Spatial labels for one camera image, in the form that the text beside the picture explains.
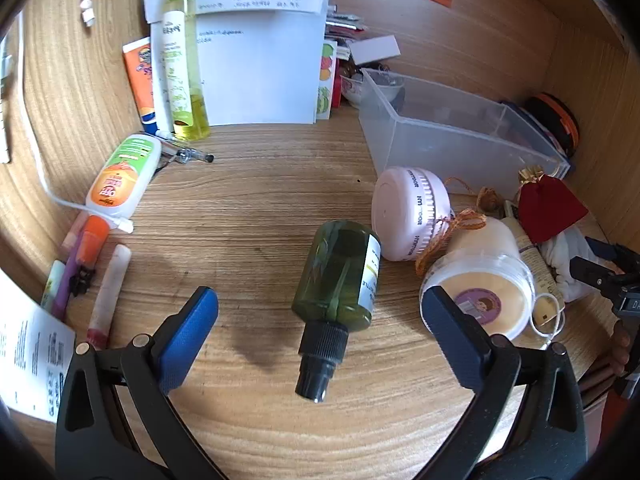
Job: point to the dark green spray bottle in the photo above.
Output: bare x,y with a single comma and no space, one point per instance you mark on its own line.
337,275

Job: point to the pink round jar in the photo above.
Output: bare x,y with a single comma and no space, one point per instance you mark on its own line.
400,212

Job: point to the black orange round lamp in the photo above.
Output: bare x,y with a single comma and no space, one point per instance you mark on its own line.
555,117

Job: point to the white red lip balm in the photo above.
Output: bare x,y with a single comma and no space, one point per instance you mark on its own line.
112,290

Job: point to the clear plastic bin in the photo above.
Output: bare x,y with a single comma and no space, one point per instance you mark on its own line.
450,130

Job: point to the white green repellent bottle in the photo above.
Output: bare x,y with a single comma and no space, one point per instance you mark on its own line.
122,175

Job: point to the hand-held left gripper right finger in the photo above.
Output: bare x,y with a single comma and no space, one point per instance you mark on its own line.
452,340

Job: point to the orange marker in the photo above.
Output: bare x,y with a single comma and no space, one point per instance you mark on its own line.
92,240

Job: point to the white ceramic bowl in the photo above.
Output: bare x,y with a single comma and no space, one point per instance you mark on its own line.
356,91

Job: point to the green highlighter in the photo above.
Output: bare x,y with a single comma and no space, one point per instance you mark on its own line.
52,285

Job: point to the person's right hand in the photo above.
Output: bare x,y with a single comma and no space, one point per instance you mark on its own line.
622,347

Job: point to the white folded paper sheet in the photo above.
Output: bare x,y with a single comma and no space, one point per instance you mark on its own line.
260,70

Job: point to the clear cotton pad jar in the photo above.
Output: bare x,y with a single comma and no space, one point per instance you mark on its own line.
487,285

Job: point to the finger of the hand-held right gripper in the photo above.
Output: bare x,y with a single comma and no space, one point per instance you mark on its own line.
597,272
612,255

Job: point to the yellow green spray bottle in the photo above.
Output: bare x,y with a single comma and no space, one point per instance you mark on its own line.
182,75

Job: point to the cream lotion tube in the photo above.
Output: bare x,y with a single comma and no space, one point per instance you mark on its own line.
537,265

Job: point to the small white box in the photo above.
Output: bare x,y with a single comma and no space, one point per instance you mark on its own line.
374,49

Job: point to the purple pen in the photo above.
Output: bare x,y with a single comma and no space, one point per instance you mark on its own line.
67,290

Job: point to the orange sunscreen tube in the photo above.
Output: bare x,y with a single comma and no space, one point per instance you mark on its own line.
140,80

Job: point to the fruit-print carton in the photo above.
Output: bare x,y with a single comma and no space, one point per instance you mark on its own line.
324,85

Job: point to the pile of small packets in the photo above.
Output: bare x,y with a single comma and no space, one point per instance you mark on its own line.
342,22

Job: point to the wooden desktop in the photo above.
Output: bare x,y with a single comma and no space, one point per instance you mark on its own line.
260,200

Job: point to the clear ballpoint pen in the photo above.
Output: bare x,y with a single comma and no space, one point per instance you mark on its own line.
187,152

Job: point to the printed paper leaflet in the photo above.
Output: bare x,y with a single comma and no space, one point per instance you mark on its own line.
27,355

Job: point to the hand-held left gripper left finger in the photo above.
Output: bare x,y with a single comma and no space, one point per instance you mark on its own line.
190,340

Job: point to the red velvet pouch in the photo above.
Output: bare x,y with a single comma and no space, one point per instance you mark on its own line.
547,207

